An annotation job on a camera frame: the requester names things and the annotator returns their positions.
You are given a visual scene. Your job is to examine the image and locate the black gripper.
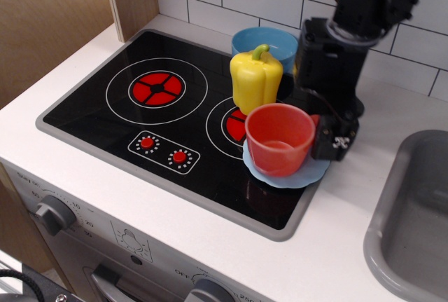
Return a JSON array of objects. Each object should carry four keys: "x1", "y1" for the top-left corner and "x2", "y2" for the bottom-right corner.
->
[{"x1": 294, "y1": 18, "x2": 368, "y2": 161}]

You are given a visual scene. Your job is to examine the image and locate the red plastic cup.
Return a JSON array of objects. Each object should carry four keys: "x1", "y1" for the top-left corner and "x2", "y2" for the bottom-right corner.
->
[{"x1": 245, "y1": 103, "x2": 320, "y2": 177}]

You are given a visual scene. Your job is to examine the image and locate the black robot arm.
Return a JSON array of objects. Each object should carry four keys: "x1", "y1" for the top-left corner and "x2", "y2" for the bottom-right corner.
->
[{"x1": 294, "y1": 0, "x2": 419, "y2": 161}]

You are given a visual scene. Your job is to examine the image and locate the light blue scalloped plate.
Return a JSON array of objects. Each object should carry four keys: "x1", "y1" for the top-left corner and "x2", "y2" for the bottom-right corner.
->
[{"x1": 242, "y1": 141, "x2": 330, "y2": 188}]

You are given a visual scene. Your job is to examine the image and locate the yellow toy bell pepper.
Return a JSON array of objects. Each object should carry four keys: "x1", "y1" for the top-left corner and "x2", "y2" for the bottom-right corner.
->
[{"x1": 230, "y1": 44, "x2": 284, "y2": 115}]

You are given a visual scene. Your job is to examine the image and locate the blue plastic bowl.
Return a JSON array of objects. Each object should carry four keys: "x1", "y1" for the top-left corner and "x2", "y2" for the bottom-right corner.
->
[{"x1": 231, "y1": 27, "x2": 298, "y2": 74}]

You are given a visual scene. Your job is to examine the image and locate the grey toy sink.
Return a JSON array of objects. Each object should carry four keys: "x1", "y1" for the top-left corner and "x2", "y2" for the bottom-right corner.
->
[{"x1": 363, "y1": 130, "x2": 447, "y2": 301}]

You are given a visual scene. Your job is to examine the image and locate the black toy stove top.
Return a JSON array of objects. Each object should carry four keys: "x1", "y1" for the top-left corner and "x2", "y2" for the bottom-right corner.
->
[{"x1": 36, "y1": 29, "x2": 317, "y2": 242}]

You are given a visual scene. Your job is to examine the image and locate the grey right oven knob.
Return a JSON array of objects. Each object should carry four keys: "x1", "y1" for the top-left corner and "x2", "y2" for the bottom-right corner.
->
[{"x1": 184, "y1": 279, "x2": 235, "y2": 302}]

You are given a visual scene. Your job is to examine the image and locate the grey left timer knob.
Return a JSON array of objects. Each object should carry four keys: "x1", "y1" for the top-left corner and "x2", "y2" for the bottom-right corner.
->
[{"x1": 35, "y1": 195, "x2": 76, "y2": 236}]

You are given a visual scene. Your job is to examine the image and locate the wooden side panel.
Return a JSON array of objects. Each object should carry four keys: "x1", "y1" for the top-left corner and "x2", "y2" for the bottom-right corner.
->
[{"x1": 1, "y1": 0, "x2": 159, "y2": 106}]

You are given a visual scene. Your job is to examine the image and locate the grey oven door handle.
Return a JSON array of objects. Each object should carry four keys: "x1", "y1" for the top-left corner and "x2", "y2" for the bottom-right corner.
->
[{"x1": 90, "y1": 265, "x2": 141, "y2": 301}]

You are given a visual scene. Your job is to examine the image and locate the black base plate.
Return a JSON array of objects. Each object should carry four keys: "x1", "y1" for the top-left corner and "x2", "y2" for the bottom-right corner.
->
[{"x1": 21, "y1": 263, "x2": 82, "y2": 302}]

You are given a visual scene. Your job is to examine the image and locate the black cable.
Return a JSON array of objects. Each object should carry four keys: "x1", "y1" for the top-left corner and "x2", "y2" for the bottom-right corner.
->
[{"x1": 0, "y1": 268, "x2": 46, "y2": 302}]

